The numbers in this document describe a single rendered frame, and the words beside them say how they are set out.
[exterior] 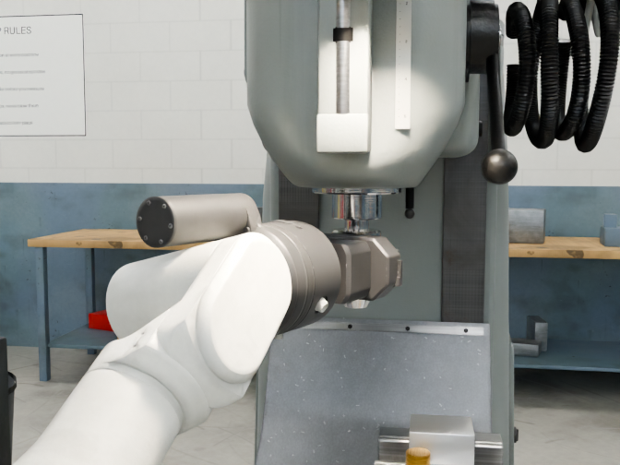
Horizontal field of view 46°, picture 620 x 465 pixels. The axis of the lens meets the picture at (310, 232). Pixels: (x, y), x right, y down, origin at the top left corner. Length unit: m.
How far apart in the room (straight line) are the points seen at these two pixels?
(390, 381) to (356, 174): 0.51
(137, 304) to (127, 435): 0.12
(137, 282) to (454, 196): 0.64
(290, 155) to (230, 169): 4.45
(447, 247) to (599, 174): 3.98
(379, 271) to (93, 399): 0.30
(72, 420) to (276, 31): 0.36
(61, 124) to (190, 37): 1.12
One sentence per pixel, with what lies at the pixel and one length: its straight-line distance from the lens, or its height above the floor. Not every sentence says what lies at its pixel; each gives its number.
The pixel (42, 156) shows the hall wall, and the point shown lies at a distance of 5.59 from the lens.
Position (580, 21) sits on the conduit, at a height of 1.50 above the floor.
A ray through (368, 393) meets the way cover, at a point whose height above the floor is 1.01.
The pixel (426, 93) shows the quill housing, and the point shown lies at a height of 1.39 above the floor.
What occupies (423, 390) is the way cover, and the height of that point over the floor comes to 1.01.
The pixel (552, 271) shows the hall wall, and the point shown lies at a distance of 5.00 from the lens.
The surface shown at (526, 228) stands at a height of 0.97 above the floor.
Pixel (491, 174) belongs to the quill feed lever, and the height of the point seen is 1.32.
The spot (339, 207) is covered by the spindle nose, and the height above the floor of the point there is 1.29.
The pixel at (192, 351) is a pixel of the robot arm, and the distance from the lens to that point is 0.43.
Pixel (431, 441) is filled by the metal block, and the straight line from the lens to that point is 0.72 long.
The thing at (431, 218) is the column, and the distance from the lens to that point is 1.07.
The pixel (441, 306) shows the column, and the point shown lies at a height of 1.13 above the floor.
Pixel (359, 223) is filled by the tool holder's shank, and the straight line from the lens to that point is 0.69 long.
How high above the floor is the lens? 1.33
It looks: 5 degrees down
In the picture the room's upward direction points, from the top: straight up
